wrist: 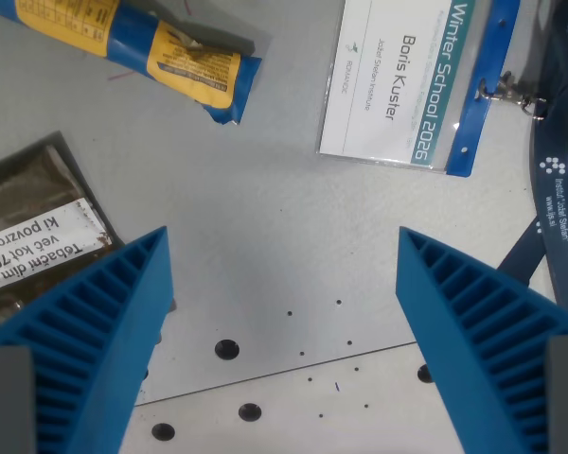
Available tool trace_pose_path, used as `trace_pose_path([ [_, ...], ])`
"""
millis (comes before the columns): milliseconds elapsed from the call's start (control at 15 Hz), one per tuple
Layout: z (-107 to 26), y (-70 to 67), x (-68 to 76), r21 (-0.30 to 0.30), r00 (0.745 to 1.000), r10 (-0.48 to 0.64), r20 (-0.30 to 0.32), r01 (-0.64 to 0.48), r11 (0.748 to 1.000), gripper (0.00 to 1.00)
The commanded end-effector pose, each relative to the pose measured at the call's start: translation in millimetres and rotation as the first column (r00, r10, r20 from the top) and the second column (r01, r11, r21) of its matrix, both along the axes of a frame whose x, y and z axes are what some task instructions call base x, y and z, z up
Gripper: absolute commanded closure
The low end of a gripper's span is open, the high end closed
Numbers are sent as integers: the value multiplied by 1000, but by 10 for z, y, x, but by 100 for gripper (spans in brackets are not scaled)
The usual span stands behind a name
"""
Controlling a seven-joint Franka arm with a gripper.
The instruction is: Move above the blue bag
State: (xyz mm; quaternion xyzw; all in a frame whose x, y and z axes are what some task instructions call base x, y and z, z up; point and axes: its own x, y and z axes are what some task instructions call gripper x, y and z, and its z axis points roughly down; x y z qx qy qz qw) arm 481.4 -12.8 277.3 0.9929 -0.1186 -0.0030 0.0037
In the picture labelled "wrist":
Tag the blue and yellow bag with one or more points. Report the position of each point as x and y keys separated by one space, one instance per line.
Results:
x=137 y=47

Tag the tobacco pouch with warning label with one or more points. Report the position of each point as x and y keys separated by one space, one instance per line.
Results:
x=33 y=236

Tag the conference name badge holder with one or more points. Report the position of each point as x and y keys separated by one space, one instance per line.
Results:
x=407 y=80

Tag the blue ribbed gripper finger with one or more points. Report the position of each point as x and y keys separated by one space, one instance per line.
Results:
x=478 y=326
x=104 y=326

